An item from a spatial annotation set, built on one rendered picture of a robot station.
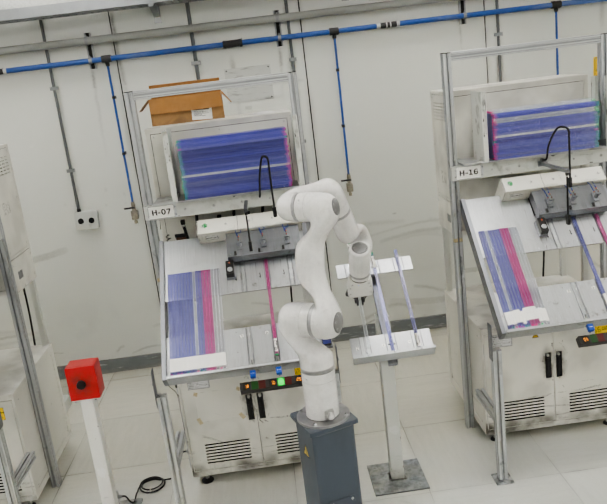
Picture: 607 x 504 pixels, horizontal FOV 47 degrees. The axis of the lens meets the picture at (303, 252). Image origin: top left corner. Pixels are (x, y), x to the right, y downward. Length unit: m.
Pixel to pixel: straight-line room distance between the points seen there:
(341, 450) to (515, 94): 1.94
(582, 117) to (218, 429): 2.25
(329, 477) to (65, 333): 3.00
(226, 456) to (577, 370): 1.75
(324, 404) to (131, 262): 2.72
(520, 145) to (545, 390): 1.19
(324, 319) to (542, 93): 1.82
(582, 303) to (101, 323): 3.22
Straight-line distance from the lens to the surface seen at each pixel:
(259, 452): 3.52
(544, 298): 3.25
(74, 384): 3.25
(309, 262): 2.34
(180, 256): 3.32
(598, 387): 3.77
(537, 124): 3.46
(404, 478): 3.46
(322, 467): 2.55
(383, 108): 4.79
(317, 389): 2.45
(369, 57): 4.77
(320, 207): 2.30
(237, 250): 3.22
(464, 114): 3.54
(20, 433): 3.64
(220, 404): 3.41
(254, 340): 3.05
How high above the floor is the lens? 1.89
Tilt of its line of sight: 14 degrees down
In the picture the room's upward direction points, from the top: 7 degrees counter-clockwise
